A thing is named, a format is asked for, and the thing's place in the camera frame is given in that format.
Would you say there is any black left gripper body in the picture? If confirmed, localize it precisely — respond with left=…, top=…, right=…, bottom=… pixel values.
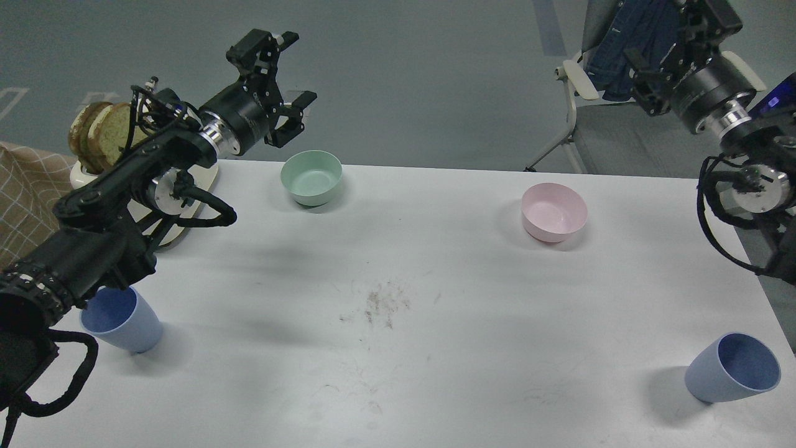
left=201, top=47, right=285, bottom=155

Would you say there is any green bowl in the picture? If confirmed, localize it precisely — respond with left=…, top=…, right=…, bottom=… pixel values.
left=280, top=150, right=342, bottom=207

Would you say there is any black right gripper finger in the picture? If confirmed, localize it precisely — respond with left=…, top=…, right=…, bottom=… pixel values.
left=677, top=1, right=744, bottom=39
left=624, top=47, right=660, bottom=88

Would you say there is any bread slice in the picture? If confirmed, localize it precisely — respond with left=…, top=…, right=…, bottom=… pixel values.
left=86, top=103, right=131, bottom=175
left=68, top=101, right=112, bottom=175

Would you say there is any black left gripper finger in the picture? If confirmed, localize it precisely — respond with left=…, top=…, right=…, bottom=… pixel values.
left=264, top=91, right=318, bottom=148
left=226, top=29, right=300, bottom=74

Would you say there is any front bread slice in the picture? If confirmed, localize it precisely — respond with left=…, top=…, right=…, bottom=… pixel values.
left=86, top=103, right=131, bottom=175

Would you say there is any cream toaster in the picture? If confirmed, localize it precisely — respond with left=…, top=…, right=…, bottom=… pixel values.
left=69, top=162, right=219, bottom=250

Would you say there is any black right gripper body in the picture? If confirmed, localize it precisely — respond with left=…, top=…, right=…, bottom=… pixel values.
left=631, top=33, right=758, bottom=134

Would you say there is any rear bread slice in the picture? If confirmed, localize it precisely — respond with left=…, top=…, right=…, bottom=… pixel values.
left=68, top=101, right=112, bottom=175

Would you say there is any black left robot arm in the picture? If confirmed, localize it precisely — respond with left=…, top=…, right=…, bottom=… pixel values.
left=1, top=29, right=317, bottom=447

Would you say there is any blue denim jacket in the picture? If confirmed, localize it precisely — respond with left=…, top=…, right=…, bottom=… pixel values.
left=585, top=1, right=679, bottom=102

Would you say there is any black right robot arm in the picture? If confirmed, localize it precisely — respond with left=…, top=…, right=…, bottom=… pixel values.
left=624, top=1, right=795, bottom=284

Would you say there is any pink bowl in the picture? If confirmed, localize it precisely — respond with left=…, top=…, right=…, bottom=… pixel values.
left=520, top=182, right=588, bottom=243

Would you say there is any brown checkered cloth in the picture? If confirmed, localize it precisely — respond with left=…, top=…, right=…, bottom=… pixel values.
left=1, top=142, right=77, bottom=269

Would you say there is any blue cup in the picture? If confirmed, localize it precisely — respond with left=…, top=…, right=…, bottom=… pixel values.
left=80, top=286, right=163, bottom=353
left=684, top=332, right=782, bottom=403

